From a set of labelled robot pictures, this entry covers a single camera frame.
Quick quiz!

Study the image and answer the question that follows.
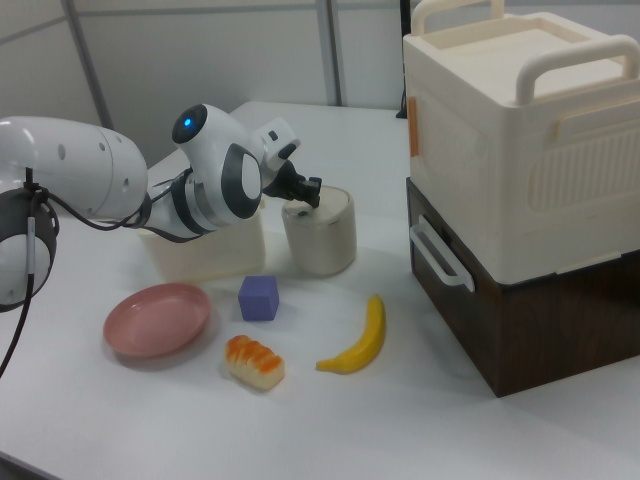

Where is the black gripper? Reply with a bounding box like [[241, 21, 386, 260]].
[[263, 158, 324, 210]]

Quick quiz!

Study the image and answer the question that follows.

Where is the small cream lidded trash can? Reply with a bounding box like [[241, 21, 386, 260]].
[[280, 184, 358, 278]]

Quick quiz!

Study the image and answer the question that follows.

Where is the cream rectangular plastic bin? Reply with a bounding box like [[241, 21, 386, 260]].
[[136, 198, 268, 283]]

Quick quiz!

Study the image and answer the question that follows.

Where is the purple cube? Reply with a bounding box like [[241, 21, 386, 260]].
[[237, 274, 280, 323]]

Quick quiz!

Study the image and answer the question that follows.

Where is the yellow toy banana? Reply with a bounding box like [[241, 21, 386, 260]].
[[315, 293, 387, 374]]

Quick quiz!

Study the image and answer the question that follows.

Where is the toy bread loaf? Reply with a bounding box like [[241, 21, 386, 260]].
[[222, 334, 287, 392]]

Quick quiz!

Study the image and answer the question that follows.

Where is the pink plastic plate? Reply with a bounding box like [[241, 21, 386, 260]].
[[102, 282, 212, 358]]

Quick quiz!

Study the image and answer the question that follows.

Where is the dark wooden drawer cabinet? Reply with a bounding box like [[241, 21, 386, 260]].
[[405, 177, 640, 399]]

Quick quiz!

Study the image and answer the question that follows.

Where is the orange door handle strip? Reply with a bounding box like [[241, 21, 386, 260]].
[[408, 97, 421, 159]]

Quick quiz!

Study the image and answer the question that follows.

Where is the white drawer handle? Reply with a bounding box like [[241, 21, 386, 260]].
[[409, 214, 476, 292]]

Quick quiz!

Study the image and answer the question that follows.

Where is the black hanging cable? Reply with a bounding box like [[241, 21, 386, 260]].
[[395, 0, 411, 120]]

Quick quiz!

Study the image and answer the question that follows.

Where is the cream toy box with handles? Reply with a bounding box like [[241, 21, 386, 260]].
[[402, 0, 640, 285]]

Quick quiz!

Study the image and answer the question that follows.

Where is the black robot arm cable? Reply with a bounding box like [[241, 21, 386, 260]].
[[0, 167, 194, 381]]

